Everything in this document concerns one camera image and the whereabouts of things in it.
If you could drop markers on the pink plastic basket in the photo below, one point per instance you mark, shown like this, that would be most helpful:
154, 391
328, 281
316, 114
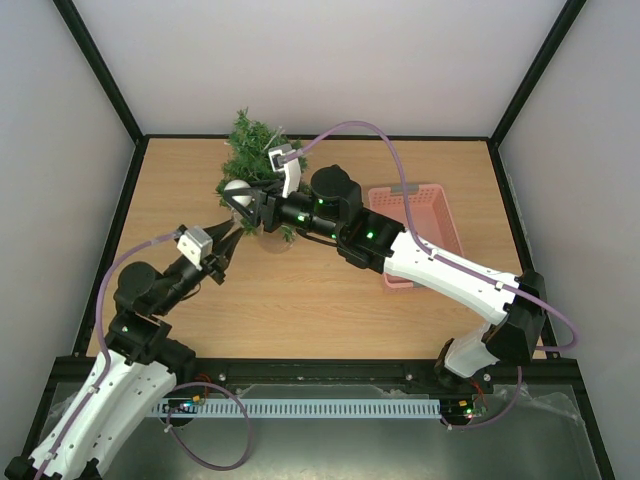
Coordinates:
430, 212

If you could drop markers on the clear string lights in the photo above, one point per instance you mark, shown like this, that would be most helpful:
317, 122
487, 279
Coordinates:
249, 158

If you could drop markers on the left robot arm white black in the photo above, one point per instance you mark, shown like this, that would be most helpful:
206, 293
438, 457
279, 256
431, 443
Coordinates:
138, 363

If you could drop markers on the small green christmas tree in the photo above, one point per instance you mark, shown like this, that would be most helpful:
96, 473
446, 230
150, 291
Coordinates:
283, 238

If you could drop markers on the white ball ornament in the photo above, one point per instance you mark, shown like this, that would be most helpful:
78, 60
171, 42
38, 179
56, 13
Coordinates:
236, 191

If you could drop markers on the black aluminium rail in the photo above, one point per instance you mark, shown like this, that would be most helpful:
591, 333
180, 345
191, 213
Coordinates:
411, 376

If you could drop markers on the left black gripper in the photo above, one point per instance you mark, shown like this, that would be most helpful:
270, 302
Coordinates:
226, 250

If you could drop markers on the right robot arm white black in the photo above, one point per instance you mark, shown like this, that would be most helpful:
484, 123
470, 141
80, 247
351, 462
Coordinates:
333, 212

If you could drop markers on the light blue cable duct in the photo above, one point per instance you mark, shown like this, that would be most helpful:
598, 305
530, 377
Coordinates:
301, 409

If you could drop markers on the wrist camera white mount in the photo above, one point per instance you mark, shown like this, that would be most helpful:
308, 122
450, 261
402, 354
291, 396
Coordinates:
284, 159
195, 244

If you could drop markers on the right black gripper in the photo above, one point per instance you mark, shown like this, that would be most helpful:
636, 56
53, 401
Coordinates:
266, 209

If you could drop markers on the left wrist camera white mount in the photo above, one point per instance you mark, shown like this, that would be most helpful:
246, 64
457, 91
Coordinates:
195, 244

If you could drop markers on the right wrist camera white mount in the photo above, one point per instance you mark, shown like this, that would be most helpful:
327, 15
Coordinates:
284, 159

